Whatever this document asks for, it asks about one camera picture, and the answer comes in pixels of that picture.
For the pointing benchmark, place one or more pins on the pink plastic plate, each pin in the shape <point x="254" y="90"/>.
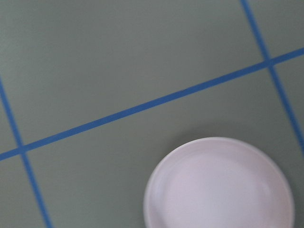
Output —
<point x="218" y="182"/>

